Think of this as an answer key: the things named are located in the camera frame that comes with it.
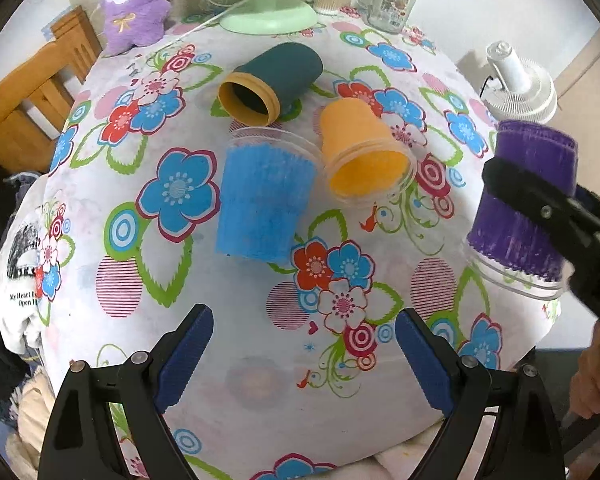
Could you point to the white printed t-shirt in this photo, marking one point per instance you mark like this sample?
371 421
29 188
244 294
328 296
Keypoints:
24 310

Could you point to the purple plastic cup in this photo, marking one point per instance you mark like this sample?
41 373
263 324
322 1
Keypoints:
507 244

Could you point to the person's hand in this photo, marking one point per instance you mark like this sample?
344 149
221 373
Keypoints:
584 393

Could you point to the teal cup yellow rim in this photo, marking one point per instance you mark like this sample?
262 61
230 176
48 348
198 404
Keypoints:
259 91

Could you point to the blue plastic cup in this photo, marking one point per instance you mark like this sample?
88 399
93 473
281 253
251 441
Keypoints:
267 182

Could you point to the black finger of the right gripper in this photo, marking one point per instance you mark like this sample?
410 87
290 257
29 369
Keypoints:
582 253

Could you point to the purple plush toy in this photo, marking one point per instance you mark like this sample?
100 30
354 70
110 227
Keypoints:
133 23

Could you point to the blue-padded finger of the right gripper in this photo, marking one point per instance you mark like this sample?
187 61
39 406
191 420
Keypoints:
587 211

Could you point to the white floor fan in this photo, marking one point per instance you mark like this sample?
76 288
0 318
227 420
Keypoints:
521 90

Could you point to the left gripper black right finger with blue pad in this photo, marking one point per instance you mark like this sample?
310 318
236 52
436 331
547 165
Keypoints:
524 443

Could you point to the orange plastic cup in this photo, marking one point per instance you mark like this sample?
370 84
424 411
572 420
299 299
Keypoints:
363 162

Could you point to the floral tablecloth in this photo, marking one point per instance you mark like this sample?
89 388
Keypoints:
302 373

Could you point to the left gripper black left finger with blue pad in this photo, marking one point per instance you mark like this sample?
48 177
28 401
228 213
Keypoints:
80 440

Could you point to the green desk fan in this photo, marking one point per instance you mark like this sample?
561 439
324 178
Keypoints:
267 17

